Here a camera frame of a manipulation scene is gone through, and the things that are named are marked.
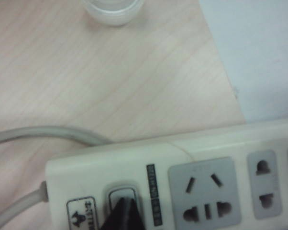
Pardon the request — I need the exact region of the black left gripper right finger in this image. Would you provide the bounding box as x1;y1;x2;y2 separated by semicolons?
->
124;197;147;230

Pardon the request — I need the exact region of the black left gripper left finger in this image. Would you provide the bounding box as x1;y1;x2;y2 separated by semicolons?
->
98;197;126;230

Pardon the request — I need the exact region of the white power strip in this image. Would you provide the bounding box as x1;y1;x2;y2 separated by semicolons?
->
45;119;288;230

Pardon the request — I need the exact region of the upside-down clear plastic bottle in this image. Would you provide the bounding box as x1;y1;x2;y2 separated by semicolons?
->
82;0;145;27

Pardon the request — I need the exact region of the white paper sheet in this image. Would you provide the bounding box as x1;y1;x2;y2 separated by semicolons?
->
198;0;288;126

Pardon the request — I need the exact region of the grey power strip cord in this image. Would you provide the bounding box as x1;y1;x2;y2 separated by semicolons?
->
0;126;111;230

